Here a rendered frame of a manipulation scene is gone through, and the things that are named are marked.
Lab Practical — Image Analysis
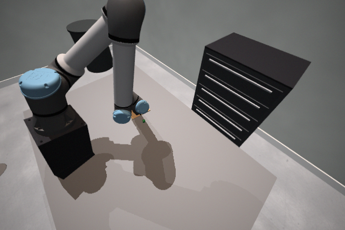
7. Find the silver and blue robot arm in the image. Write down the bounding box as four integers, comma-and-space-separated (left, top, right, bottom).
19, 0, 149, 136

